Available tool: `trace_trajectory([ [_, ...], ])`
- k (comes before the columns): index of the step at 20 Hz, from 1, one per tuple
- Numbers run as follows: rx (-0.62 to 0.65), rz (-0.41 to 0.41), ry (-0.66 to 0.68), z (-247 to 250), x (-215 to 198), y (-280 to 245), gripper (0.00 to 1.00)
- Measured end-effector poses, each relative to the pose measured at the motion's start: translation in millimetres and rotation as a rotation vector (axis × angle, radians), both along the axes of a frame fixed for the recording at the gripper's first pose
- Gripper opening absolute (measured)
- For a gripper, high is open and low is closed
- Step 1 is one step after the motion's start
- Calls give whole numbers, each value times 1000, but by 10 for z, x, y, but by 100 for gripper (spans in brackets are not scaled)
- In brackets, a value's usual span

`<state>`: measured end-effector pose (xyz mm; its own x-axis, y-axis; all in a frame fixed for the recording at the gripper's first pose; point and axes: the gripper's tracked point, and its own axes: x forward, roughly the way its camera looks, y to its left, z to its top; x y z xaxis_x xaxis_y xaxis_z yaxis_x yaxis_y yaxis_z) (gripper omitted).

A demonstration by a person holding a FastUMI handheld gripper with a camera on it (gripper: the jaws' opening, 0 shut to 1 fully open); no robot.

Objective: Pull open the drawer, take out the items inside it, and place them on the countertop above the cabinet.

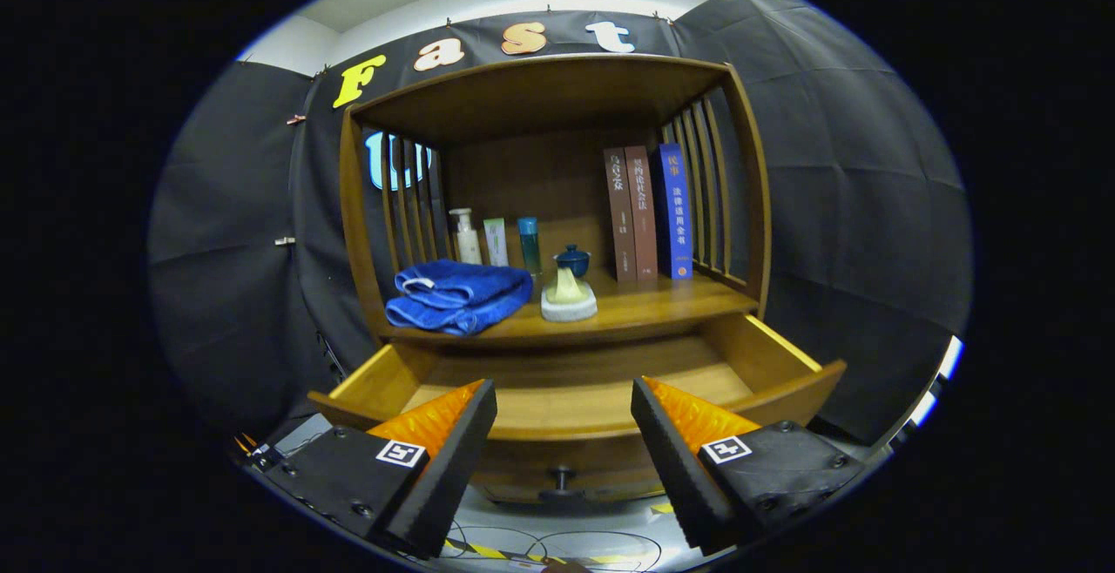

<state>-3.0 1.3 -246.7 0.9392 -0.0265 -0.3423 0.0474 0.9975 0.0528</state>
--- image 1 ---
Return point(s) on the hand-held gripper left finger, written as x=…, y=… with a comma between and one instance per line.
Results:
x=449, y=477

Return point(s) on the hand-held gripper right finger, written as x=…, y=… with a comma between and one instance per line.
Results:
x=675, y=477

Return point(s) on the wooden drawer with black knob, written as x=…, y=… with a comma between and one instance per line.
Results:
x=566, y=407

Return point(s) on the pale yellow brush white base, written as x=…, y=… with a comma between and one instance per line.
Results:
x=568, y=305

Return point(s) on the wooden countertop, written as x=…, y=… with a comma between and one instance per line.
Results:
x=662, y=303

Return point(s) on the folded blue towel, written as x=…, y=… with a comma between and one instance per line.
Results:
x=462, y=294

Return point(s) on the white pump bottle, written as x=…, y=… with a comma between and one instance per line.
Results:
x=468, y=246

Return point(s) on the white green tube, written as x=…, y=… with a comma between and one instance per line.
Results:
x=496, y=244

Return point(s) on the blue lidded teacup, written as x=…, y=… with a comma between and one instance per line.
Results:
x=573, y=259

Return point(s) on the teal bottle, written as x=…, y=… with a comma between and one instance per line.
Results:
x=529, y=246

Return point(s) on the reddish brown book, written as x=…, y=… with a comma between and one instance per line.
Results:
x=643, y=216

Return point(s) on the blue book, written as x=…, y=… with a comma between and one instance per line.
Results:
x=675, y=212

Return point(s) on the dark brown book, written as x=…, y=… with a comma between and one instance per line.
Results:
x=618, y=216

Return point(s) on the black backdrop cloth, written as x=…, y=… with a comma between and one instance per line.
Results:
x=871, y=207

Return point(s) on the wooden cabinet with shelf frame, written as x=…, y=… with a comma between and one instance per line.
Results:
x=540, y=94

